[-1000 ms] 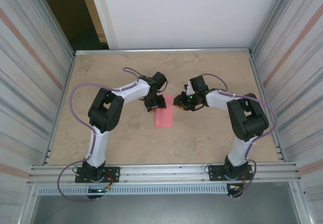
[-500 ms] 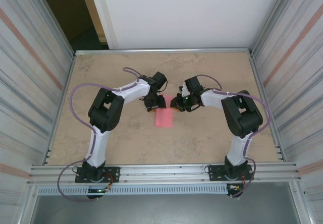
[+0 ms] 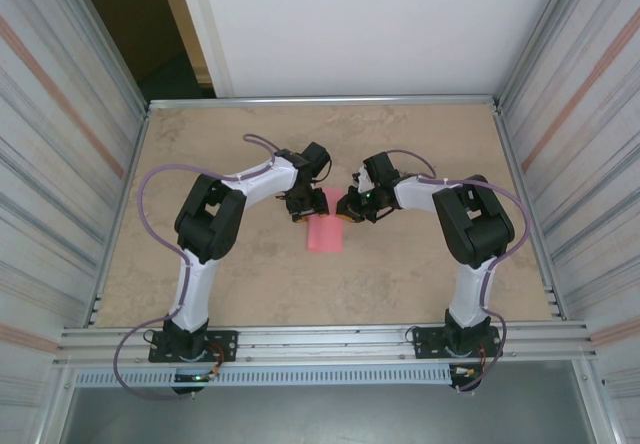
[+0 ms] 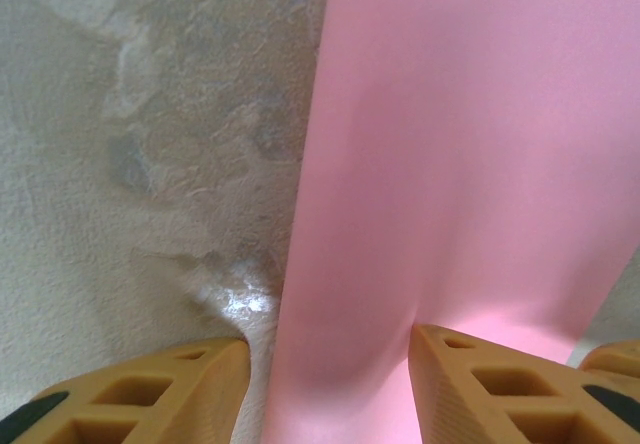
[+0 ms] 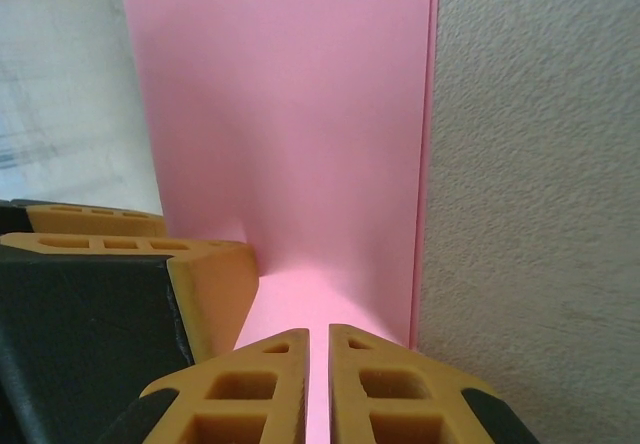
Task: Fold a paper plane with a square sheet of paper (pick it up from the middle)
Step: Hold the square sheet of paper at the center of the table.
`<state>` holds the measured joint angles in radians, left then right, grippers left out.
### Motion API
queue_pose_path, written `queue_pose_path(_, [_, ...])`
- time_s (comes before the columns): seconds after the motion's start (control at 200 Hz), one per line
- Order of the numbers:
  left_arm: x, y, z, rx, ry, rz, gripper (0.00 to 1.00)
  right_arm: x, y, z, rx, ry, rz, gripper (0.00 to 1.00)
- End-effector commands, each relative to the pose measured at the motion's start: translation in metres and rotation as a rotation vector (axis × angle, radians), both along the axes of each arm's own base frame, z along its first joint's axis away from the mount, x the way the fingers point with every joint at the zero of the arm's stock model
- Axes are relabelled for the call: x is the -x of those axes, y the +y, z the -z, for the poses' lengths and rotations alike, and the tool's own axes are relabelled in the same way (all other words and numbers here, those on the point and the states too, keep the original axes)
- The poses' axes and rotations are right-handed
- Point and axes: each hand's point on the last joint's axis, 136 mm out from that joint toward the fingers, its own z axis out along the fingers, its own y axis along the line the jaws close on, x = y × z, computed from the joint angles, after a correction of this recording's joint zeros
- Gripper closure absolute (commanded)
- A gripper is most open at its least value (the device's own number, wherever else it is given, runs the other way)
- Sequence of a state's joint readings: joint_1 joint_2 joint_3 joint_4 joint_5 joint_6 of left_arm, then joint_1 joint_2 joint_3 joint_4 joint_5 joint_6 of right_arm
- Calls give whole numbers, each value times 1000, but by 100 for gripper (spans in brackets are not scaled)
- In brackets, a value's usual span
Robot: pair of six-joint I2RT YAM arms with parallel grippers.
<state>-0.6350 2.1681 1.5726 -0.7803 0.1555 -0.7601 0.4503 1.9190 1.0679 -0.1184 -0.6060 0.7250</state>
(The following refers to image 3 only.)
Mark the pink paper sheet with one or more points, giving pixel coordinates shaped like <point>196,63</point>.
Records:
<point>325,236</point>

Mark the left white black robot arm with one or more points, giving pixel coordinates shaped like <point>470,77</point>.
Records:
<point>192,289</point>

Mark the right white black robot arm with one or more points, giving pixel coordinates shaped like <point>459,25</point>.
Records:
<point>467,294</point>

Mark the small circuit board green light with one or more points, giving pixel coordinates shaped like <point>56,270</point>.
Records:
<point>192,377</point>

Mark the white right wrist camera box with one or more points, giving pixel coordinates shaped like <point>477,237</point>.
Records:
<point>363,180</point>

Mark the aluminium table end rail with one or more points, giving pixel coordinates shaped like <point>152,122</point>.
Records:
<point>325,102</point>

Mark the wide aluminium mounting rail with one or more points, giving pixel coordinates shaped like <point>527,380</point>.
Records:
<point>325,344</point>

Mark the aluminium table side rail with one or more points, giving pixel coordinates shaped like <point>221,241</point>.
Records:
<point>139,139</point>
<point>507,139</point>

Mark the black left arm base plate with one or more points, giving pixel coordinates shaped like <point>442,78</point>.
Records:
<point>225,344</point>

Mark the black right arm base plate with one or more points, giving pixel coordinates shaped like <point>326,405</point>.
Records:
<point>425,344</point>

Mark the white door frame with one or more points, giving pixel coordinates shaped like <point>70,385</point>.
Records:
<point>200,29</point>

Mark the ribbed translucent enclosure panel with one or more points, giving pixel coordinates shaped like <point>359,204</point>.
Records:
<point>50,189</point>
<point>590,189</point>

